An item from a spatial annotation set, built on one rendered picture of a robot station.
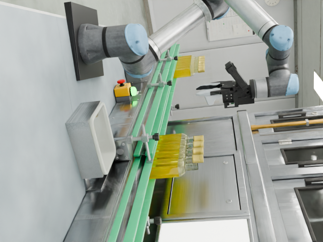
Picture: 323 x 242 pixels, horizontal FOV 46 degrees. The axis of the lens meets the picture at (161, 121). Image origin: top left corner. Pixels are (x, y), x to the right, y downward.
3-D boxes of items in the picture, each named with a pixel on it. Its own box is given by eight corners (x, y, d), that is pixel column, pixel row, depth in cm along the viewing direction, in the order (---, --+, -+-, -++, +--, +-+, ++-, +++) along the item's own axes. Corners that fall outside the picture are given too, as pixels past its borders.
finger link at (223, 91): (211, 97, 136) (235, 92, 136) (210, 92, 135) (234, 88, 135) (208, 92, 140) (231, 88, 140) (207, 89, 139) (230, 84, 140)
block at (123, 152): (114, 163, 151) (131, 161, 149) (108, 142, 147) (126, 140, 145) (116, 158, 154) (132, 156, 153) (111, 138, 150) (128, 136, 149)
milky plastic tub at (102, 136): (82, 179, 133) (106, 177, 131) (66, 122, 123) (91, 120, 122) (95, 154, 148) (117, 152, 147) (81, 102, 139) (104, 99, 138)
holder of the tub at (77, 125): (85, 191, 135) (106, 190, 134) (65, 123, 124) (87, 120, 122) (97, 165, 150) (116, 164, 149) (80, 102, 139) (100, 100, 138)
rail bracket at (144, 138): (132, 165, 150) (163, 162, 148) (123, 127, 143) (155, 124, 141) (133, 161, 153) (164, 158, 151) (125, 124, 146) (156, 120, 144)
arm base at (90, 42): (76, 19, 137) (103, 17, 135) (91, 29, 152) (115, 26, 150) (79, 61, 137) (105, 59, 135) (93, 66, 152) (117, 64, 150)
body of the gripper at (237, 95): (222, 109, 140) (255, 105, 138) (220, 87, 136) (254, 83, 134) (221, 101, 146) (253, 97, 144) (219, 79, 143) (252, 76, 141)
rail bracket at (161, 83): (146, 89, 200) (171, 86, 197) (144, 76, 197) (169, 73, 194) (147, 86, 203) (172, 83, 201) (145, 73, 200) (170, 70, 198)
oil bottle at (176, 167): (133, 181, 152) (186, 177, 149) (130, 169, 150) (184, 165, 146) (136, 173, 157) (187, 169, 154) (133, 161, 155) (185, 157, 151)
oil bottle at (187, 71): (164, 79, 261) (204, 75, 257) (162, 72, 259) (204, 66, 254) (165, 77, 266) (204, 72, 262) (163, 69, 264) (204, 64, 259)
